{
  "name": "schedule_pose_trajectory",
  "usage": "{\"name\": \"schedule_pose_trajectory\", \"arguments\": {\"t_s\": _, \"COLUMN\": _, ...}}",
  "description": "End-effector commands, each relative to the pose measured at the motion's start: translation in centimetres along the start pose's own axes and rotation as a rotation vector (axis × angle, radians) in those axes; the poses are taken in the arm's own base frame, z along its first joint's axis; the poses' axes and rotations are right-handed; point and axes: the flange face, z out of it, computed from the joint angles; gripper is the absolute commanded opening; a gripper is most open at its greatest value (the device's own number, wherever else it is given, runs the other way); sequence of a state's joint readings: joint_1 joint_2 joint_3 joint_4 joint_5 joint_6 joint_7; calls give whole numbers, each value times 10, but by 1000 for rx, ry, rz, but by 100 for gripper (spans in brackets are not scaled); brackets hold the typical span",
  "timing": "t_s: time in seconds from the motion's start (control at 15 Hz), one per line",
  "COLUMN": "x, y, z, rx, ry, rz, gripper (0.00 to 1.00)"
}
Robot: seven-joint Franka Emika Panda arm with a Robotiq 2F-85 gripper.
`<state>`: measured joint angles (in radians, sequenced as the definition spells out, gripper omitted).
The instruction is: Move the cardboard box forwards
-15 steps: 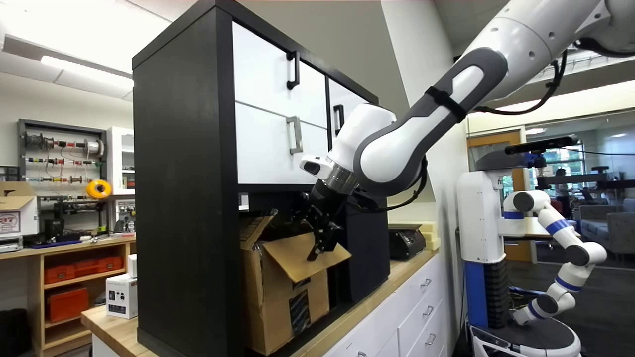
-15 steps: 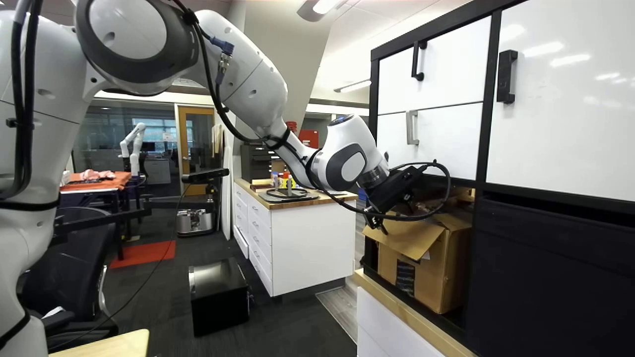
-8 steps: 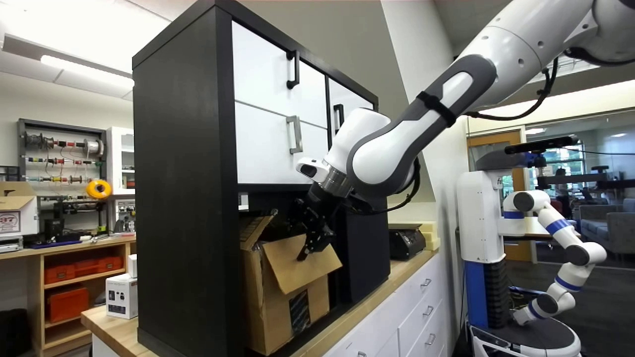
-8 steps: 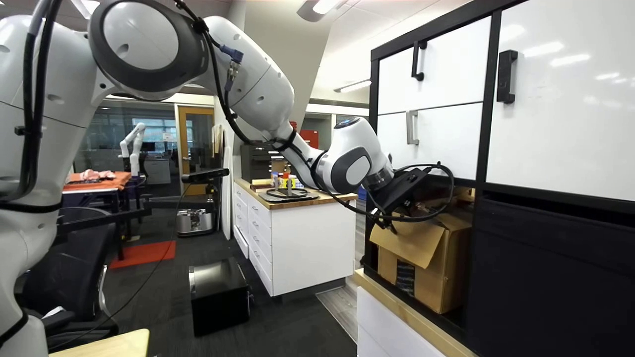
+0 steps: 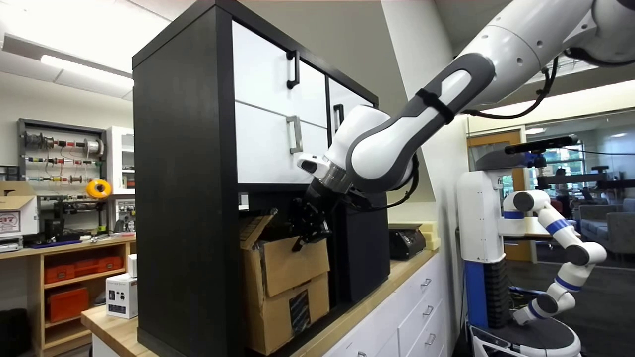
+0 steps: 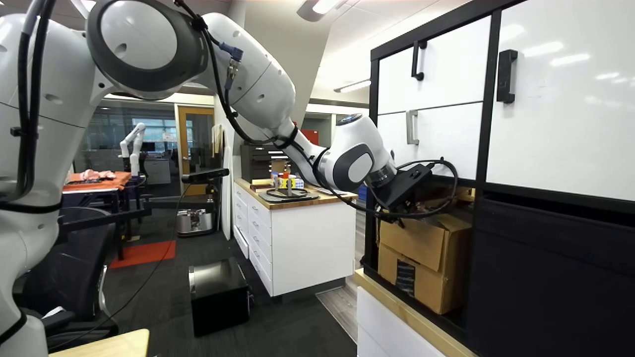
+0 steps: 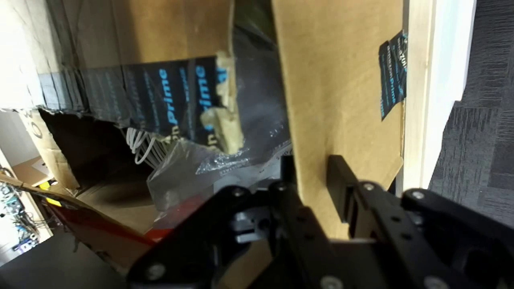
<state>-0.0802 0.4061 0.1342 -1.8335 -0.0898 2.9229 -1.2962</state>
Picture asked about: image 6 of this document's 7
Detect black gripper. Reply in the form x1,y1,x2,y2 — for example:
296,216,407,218
383,163,437,216

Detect brown cardboard box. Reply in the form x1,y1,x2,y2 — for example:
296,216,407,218
375,187,478,318

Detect black box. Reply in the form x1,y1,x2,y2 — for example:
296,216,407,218
185,256,254,339

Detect white island cabinet wooden top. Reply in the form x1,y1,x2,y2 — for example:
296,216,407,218
230,175,359,300

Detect colourful toy pile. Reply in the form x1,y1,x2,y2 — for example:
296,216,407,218
270,167,300,197

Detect white drawer counter wooden top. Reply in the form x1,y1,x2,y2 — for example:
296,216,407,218
347,266,480,357

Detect black shelf cabinet white doors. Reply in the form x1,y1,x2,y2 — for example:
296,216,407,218
361,0,635,357

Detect ceiling light panel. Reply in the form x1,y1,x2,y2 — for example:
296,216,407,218
296,0,363,24

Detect wooden door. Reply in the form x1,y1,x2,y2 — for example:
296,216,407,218
175,105,218,199

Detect clear plastic bin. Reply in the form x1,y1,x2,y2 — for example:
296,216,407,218
173,207,216,238

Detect red floor mat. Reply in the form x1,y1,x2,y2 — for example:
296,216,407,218
107,238,179,272

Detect table with orange cloth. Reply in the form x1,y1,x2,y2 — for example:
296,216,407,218
62,169,149,262

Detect black office chair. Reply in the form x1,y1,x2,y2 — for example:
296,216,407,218
16,205,159,353

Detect light wooden table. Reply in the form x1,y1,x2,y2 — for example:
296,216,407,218
48,328,153,357

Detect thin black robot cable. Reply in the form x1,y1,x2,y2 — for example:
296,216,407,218
173,0,462,222

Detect silver drawer handle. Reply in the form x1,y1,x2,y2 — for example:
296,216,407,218
405,107,423,149

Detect black drawer handle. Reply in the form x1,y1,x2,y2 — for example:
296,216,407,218
409,40,429,84

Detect black door handle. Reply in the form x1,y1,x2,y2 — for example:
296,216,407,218
496,48,520,105

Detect thick black hose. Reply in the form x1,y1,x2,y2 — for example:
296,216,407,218
10,0,60,203

